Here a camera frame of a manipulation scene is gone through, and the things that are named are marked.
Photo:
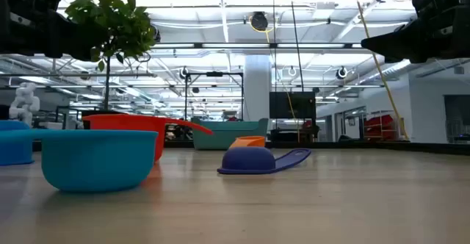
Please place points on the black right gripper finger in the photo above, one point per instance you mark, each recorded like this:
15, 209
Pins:
404, 42

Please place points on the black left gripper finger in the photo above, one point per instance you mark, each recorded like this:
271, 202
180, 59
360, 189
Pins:
77, 42

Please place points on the white building pillar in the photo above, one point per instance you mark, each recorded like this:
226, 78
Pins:
257, 89

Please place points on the teal measuring cup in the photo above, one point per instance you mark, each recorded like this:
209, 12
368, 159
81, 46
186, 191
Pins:
95, 159

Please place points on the red storage bin shelf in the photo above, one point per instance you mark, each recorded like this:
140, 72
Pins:
380, 121

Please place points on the black metal frame rig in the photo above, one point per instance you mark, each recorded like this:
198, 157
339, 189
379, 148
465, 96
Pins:
214, 74

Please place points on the purple measuring cup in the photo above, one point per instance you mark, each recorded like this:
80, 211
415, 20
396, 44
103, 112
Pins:
249, 159

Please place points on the black monitor screen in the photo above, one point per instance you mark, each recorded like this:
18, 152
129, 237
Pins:
292, 104

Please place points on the orange measuring cup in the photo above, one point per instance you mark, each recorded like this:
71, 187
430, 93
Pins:
249, 141

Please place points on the white robot figure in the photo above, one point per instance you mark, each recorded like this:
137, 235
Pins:
24, 104

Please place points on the blue measuring cup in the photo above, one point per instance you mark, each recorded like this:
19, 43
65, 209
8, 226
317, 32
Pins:
14, 154

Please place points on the teal plastic basket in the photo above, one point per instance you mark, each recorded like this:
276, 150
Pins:
220, 139

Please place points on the green leafy potted tree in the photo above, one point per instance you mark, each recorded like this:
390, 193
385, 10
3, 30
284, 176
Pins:
117, 27

